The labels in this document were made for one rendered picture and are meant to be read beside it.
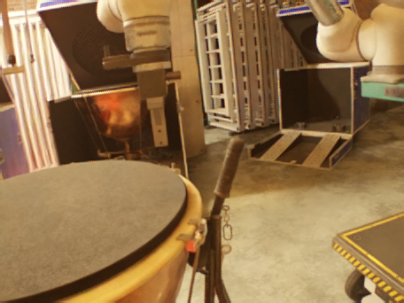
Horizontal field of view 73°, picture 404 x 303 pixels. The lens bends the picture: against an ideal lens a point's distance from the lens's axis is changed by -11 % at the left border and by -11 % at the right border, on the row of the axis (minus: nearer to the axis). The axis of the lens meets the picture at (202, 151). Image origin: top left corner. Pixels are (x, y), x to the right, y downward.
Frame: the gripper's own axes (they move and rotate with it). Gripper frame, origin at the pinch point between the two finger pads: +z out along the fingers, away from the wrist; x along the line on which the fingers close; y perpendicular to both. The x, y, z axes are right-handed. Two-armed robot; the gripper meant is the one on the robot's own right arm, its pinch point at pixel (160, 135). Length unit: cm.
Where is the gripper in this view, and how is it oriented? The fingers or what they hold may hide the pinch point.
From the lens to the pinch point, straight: 62.4
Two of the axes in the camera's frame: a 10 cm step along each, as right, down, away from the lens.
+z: 1.0, 9.6, 2.6
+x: -1.0, -2.5, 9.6
